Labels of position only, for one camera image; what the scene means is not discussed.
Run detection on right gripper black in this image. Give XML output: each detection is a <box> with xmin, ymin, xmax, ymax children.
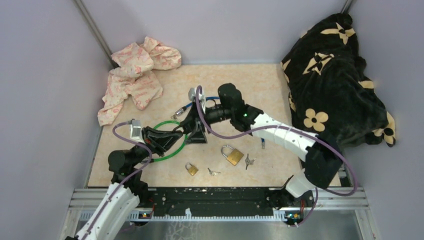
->
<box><xmin>181</xmin><ymin>101</ymin><xmax>233</xmax><ymax>146</ymax></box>

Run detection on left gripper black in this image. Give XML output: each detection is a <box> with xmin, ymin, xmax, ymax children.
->
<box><xmin>130</xmin><ymin>125</ymin><xmax>184</xmax><ymax>168</ymax></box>

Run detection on green cable lock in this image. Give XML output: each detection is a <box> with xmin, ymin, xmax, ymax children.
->
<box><xmin>151</xmin><ymin>120</ymin><xmax>188</xmax><ymax>163</ymax></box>

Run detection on small brass padlock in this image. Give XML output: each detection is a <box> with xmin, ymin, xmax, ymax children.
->
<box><xmin>185</xmin><ymin>162</ymin><xmax>199</xmax><ymax>176</ymax></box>

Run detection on small padlock keys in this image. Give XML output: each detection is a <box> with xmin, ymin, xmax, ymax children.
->
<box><xmin>207</xmin><ymin>168</ymin><xmax>220</xmax><ymax>176</ymax></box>

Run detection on large brass padlock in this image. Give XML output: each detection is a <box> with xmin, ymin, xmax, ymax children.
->
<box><xmin>220</xmin><ymin>145</ymin><xmax>244</xmax><ymax>166</ymax></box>

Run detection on black padlock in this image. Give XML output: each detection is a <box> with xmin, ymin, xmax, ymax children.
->
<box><xmin>180</xmin><ymin>122</ymin><xmax>193</xmax><ymax>134</ymax></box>

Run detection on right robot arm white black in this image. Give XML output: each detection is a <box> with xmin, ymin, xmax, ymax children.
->
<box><xmin>180</xmin><ymin>83</ymin><xmax>343</xmax><ymax>206</ymax></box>

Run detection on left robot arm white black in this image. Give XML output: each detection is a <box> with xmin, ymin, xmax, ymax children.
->
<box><xmin>65</xmin><ymin>127</ymin><xmax>183</xmax><ymax>240</ymax></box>

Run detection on keys of large padlock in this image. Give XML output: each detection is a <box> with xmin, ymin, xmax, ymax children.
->
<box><xmin>244</xmin><ymin>154</ymin><xmax>256</xmax><ymax>170</ymax></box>

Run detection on pink patterned cloth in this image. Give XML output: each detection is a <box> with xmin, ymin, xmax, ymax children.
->
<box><xmin>97</xmin><ymin>36</ymin><xmax>182</xmax><ymax>127</ymax></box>

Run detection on black floral blanket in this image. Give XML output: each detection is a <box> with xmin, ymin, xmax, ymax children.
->
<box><xmin>280</xmin><ymin>13</ymin><xmax>396</xmax><ymax>149</ymax></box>

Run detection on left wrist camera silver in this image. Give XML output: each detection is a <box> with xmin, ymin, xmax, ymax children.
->
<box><xmin>129</xmin><ymin>119</ymin><xmax>144</xmax><ymax>143</ymax></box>

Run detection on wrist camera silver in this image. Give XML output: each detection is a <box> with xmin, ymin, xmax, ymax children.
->
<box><xmin>129</xmin><ymin>119</ymin><xmax>144</xmax><ymax>143</ymax></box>
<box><xmin>188</xmin><ymin>88</ymin><xmax>207</xmax><ymax>112</ymax></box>

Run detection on blue cable lock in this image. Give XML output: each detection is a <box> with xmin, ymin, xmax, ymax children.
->
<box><xmin>171</xmin><ymin>96</ymin><xmax>265</xmax><ymax>150</ymax></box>

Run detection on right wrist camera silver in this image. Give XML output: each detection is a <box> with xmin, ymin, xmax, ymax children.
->
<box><xmin>188</xmin><ymin>88</ymin><xmax>207</xmax><ymax>112</ymax></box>

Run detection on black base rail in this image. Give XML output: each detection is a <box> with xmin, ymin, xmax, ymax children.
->
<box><xmin>130</xmin><ymin>187</ymin><xmax>305</xmax><ymax>222</ymax></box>

